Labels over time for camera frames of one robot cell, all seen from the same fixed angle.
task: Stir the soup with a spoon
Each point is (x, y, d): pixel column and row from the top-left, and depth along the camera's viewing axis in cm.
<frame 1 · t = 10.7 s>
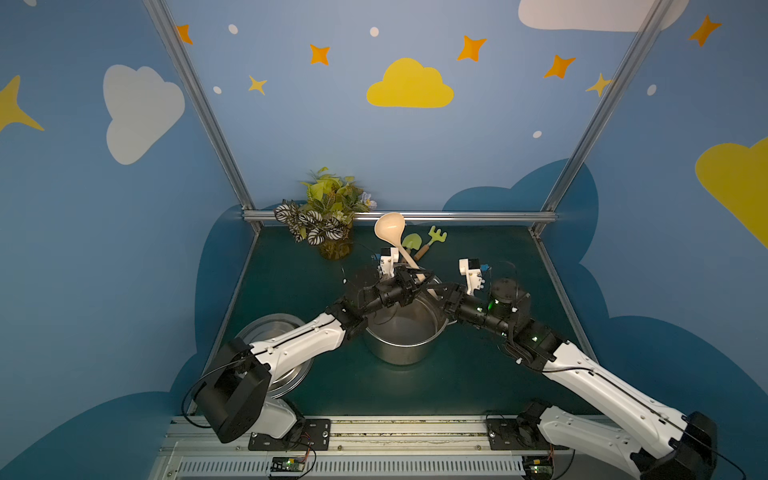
left hand: (438, 270, 70), fingers closed
right hand: (427, 288, 68), fingers open
glass vase with artificial plant: (325, 215, 98), point 21 cm above the table
green toy shovel wooden handle: (412, 241, 119), on the table
green toy rake wooden handle: (435, 235, 121), on the table
stainless steel stock pot: (409, 338, 76), point 16 cm above the table
beige plastic ladle: (390, 227, 81), point 31 cm above the table

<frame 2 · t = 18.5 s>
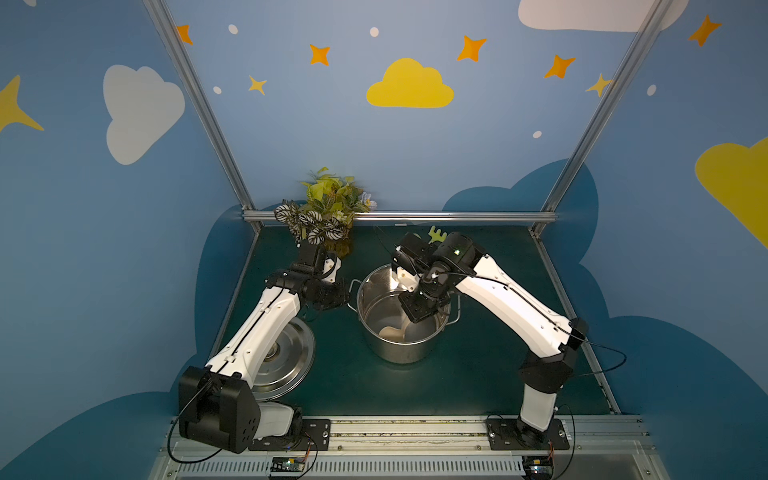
left hand: (351, 293, 82), fingers closed
right hand: (414, 313, 70), fingers closed
beige plastic ladle: (396, 334, 87), point 6 cm above the table
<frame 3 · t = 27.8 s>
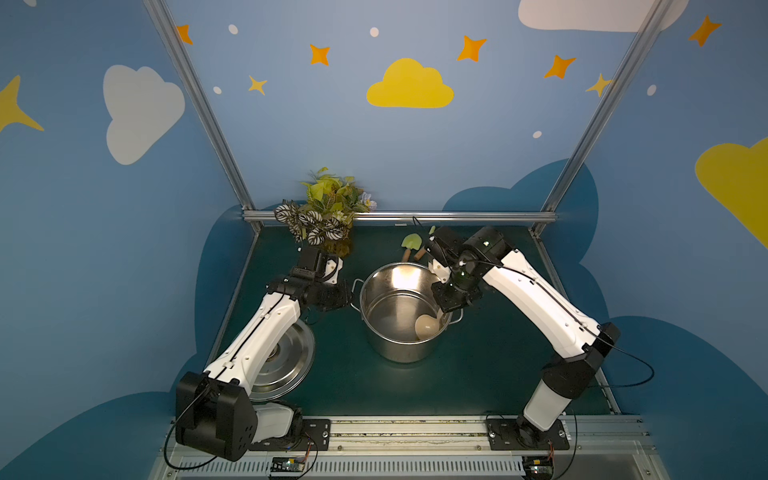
left hand: (355, 293, 81), fingers closed
right hand: (448, 304, 72), fingers closed
beige plastic ladle: (427, 326, 92), point 4 cm above the table
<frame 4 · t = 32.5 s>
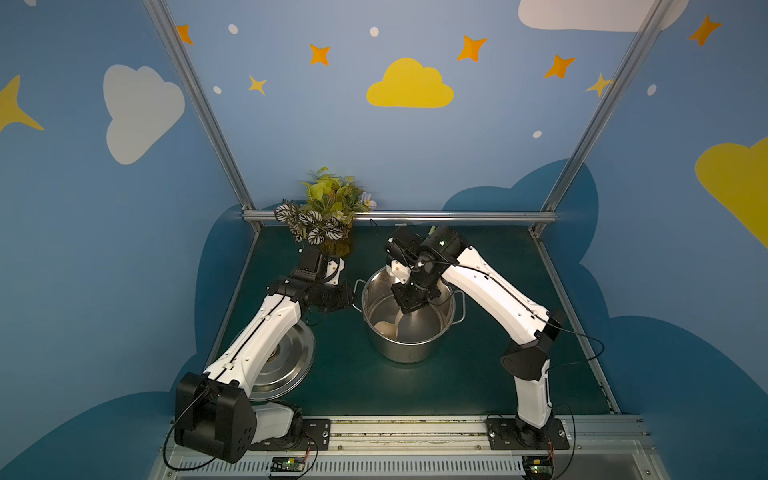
left hand: (356, 294, 81), fingers closed
right hand: (407, 306, 73), fingers closed
beige plastic ladle: (388, 329, 90), point 5 cm above the table
